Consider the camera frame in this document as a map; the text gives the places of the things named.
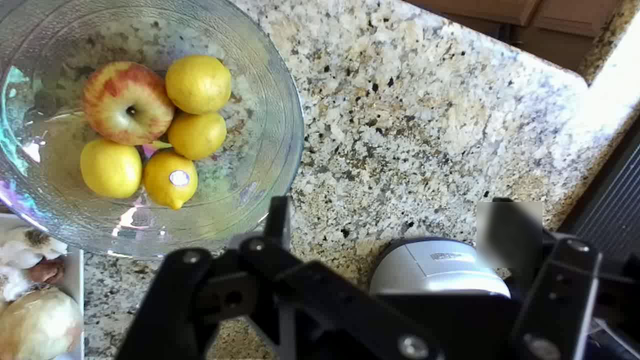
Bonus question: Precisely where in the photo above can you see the clear glass bowl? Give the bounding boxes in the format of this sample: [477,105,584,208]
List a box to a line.
[0,0,303,259]

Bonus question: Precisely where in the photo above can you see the yellow lemon top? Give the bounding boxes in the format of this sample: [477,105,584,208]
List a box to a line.
[166,55,232,115]

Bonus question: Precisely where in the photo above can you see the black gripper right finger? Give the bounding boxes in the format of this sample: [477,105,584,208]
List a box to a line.
[486,198,640,360]

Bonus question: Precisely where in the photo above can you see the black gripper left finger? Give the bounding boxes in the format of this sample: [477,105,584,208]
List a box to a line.
[116,196,313,360]

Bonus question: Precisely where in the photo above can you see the black ribbed drying mat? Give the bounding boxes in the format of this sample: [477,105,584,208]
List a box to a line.
[560,121,640,261]

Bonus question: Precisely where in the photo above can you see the white rectangular plate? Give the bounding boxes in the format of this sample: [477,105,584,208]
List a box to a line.
[0,215,83,360]

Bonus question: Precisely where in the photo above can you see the red yellow apple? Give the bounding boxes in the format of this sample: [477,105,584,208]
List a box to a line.
[81,62,174,146]

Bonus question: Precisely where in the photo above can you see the yellow lemon with sticker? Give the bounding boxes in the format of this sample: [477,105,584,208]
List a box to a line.
[142,151,197,211]

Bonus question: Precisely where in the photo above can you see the yellow onion front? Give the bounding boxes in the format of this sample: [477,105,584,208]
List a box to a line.
[0,288,81,360]

